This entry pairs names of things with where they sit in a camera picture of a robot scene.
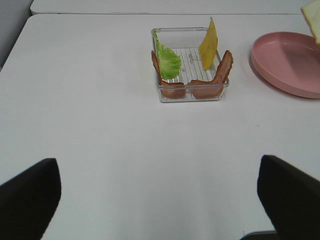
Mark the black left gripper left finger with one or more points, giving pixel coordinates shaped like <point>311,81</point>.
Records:
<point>29,201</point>

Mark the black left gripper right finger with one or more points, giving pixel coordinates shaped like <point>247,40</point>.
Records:
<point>290,198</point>

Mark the short bacon strip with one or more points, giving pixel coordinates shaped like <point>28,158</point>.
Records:
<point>213,88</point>

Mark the long bacon strip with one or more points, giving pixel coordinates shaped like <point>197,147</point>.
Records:
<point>173,90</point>

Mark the green lettuce leaf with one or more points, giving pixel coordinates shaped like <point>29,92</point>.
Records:
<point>168,61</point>

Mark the toast bread slice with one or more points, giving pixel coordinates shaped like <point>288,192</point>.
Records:
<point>311,13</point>

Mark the pink round plate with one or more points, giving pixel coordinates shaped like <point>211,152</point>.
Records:
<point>289,61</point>

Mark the clear plastic ingredient tray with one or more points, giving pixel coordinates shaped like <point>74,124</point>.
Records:
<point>185,43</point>

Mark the yellow cheese slice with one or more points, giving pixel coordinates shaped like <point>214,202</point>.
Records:
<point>208,47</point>

